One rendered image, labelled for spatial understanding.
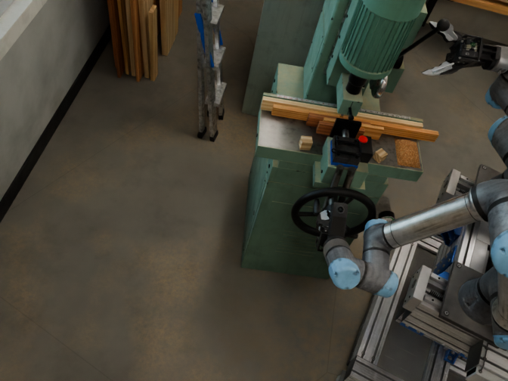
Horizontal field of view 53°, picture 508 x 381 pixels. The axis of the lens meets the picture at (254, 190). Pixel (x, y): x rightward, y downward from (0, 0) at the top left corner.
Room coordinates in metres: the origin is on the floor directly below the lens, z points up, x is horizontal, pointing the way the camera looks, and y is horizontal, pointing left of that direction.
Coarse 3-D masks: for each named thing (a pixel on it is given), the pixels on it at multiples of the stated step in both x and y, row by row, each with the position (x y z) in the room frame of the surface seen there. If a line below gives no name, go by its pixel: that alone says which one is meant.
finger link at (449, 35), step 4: (432, 24) 1.38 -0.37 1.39; (436, 24) 1.39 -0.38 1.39; (432, 28) 1.38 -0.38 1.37; (452, 28) 1.36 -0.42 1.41; (440, 32) 1.37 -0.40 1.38; (444, 32) 1.37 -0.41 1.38; (448, 32) 1.37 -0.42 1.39; (452, 32) 1.36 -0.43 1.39; (444, 36) 1.37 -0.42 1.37; (448, 36) 1.37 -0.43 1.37; (452, 36) 1.36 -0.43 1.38; (456, 36) 1.36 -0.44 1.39; (444, 40) 1.37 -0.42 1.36; (448, 40) 1.36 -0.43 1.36; (452, 40) 1.36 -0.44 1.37
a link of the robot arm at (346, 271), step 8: (336, 248) 0.76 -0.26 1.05; (344, 248) 0.77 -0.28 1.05; (328, 256) 0.74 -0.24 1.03; (336, 256) 0.73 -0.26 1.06; (344, 256) 0.73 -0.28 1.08; (352, 256) 0.74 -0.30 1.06; (328, 264) 0.71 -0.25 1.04; (336, 264) 0.70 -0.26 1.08; (344, 264) 0.69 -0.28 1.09; (352, 264) 0.70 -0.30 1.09; (360, 264) 0.72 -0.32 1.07; (336, 272) 0.67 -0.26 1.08; (344, 272) 0.67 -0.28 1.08; (352, 272) 0.68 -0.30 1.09; (360, 272) 0.70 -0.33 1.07; (336, 280) 0.66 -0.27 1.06; (344, 280) 0.66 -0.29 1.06; (352, 280) 0.67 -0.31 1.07; (360, 280) 0.68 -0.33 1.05; (344, 288) 0.65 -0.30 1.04
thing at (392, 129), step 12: (276, 108) 1.34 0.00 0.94; (288, 108) 1.35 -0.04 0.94; (300, 108) 1.37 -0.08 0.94; (360, 120) 1.39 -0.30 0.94; (372, 120) 1.41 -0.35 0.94; (384, 132) 1.40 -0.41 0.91; (396, 132) 1.41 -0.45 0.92; (408, 132) 1.41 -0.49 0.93; (420, 132) 1.42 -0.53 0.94; (432, 132) 1.44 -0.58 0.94
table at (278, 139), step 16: (272, 128) 1.27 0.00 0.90; (288, 128) 1.30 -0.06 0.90; (304, 128) 1.32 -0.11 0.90; (256, 144) 1.20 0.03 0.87; (272, 144) 1.20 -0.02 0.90; (288, 144) 1.22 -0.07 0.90; (320, 144) 1.26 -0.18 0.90; (384, 144) 1.35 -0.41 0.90; (288, 160) 1.19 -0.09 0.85; (304, 160) 1.20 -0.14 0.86; (320, 160) 1.21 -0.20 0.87; (384, 160) 1.27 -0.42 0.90; (320, 176) 1.14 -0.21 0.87; (384, 176) 1.25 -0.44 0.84; (400, 176) 1.26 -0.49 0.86; (416, 176) 1.27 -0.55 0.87
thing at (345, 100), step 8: (344, 80) 1.42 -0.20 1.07; (336, 88) 1.44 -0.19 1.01; (344, 88) 1.38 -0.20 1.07; (336, 96) 1.41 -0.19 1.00; (344, 96) 1.34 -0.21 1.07; (352, 96) 1.36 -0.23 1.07; (360, 96) 1.37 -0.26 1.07; (344, 104) 1.33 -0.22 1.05; (352, 104) 1.33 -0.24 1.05; (360, 104) 1.34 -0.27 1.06; (344, 112) 1.33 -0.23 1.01; (352, 112) 1.34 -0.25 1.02
